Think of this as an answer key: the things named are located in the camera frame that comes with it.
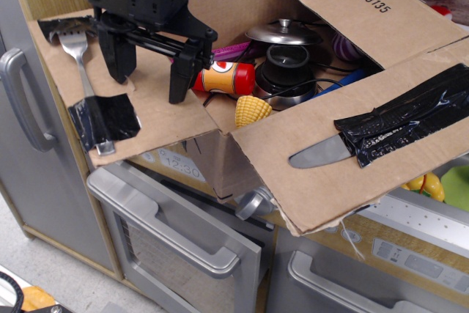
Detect red ketchup toy bottle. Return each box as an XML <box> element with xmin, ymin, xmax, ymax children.
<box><xmin>193</xmin><ymin>61</ymin><xmax>255</xmax><ymax>95</ymax></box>

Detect purple white striped toy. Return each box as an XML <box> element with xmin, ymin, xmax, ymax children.
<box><xmin>332</xmin><ymin>33</ymin><xmax>363</xmax><ymax>62</ymax></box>

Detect steel pot lid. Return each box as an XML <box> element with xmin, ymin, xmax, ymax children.
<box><xmin>245</xmin><ymin>19</ymin><xmax>322</xmax><ymax>45</ymax></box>

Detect black tape fork tines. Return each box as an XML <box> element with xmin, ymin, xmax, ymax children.
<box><xmin>37</xmin><ymin>15</ymin><xmax>97</xmax><ymax>43</ymax></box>

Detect silver fork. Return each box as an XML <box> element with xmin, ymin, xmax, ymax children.
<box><xmin>59</xmin><ymin>30</ymin><xmax>115</xmax><ymax>156</ymax></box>

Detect grey right stove knob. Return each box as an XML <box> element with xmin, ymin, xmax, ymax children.
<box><xmin>234</xmin><ymin>186</ymin><xmax>277</xmax><ymax>221</ymax></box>

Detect green toy in sink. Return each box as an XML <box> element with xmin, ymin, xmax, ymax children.
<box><xmin>440</xmin><ymin>166</ymin><xmax>468</xmax><ymax>212</ymax></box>

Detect yellow toy fruit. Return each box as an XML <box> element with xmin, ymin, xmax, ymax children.
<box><xmin>401</xmin><ymin>172</ymin><xmax>446</xmax><ymax>202</ymax></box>

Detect black tape over knife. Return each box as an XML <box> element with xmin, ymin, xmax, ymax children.
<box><xmin>334</xmin><ymin>63</ymin><xmax>468</xmax><ymax>168</ymax></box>

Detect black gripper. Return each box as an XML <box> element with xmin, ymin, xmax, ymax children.
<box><xmin>88</xmin><ymin>0</ymin><xmax>218</xmax><ymax>104</ymax></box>

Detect grey oven door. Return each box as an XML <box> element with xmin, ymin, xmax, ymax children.
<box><xmin>87</xmin><ymin>162</ymin><xmax>274</xmax><ymax>312</ymax></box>

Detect black tape fork handle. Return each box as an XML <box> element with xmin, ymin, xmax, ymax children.
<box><xmin>67</xmin><ymin>94</ymin><xmax>141</xmax><ymax>155</ymax></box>

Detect large brown cardboard box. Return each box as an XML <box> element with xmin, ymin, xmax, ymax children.
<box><xmin>27</xmin><ymin>0</ymin><xmax>469</xmax><ymax>237</ymax></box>

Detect black steel pot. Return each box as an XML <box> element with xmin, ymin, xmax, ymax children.
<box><xmin>253</xmin><ymin>45</ymin><xmax>317</xmax><ymax>111</ymax></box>

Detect grey fridge door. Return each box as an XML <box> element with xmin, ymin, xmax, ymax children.
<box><xmin>1</xmin><ymin>0</ymin><xmax>119</xmax><ymax>276</ymax></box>

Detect grey dishwasher door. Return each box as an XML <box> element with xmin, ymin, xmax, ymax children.
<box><xmin>266</xmin><ymin>229</ymin><xmax>468</xmax><ymax>312</ymax></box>

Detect red white object background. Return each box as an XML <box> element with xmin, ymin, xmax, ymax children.
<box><xmin>430</xmin><ymin>5</ymin><xmax>453</xmax><ymax>21</ymax></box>

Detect yellow toy corn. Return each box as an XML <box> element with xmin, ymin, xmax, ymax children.
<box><xmin>234</xmin><ymin>95</ymin><xmax>273</xmax><ymax>128</ymax></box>

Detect blue toy handle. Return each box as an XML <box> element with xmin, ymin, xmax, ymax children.
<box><xmin>317</xmin><ymin>69</ymin><xmax>366</xmax><ymax>96</ymax></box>

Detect black cable floor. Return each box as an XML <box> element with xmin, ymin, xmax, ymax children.
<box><xmin>1</xmin><ymin>272</ymin><xmax>24</xmax><ymax>313</ymax></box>

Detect silver butter knife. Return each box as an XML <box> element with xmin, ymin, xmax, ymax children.
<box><xmin>289</xmin><ymin>134</ymin><xmax>354</xmax><ymax>169</ymax></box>

